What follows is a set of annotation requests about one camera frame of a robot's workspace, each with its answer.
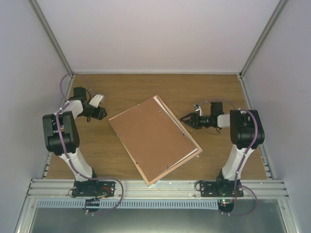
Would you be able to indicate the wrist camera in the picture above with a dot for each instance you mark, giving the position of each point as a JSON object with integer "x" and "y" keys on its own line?
{"x": 96, "y": 100}
{"x": 198, "y": 109}

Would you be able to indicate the aluminium front rail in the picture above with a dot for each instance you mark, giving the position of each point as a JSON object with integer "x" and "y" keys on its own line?
{"x": 166, "y": 189}

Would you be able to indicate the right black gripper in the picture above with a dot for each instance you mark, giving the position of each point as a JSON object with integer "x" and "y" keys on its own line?
{"x": 194, "y": 116}

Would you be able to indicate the aluminium corner post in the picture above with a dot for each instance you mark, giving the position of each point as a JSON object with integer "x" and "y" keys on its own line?
{"x": 45, "y": 25}
{"x": 264, "y": 34}

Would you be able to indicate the left aluminium corner post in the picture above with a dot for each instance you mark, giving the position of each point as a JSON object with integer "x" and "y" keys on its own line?
{"x": 45, "y": 25}

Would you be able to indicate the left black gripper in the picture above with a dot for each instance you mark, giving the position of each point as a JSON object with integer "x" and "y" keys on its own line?
{"x": 98, "y": 114}

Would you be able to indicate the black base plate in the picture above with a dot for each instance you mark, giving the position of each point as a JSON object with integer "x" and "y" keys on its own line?
{"x": 97, "y": 189}
{"x": 222, "y": 189}

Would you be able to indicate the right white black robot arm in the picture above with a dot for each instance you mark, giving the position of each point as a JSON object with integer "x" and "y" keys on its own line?
{"x": 246, "y": 134}

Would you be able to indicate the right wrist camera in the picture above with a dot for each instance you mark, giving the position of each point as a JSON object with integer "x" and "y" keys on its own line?
{"x": 198, "y": 109}

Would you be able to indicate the right aluminium corner post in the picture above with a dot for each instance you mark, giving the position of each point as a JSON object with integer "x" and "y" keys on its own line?
{"x": 264, "y": 34}

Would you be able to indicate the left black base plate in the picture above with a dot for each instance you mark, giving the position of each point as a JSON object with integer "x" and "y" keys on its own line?
{"x": 97, "y": 189}

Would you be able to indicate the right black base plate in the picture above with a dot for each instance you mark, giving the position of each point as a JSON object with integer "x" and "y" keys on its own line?
{"x": 222, "y": 189}

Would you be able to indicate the grey slotted cable duct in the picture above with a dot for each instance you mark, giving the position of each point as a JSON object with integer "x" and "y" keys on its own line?
{"x": 134, "y": 204}

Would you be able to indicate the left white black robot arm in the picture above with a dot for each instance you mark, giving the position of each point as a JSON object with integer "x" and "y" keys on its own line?
{"x": 61, "y": 134}

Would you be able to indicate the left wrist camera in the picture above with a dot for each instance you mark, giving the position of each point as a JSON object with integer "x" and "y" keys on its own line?
{"x": 96, "y": 100}

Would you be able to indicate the blue wooden picture frame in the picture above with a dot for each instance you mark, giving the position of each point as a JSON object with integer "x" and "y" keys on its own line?
{"x": 175, "y": 167}

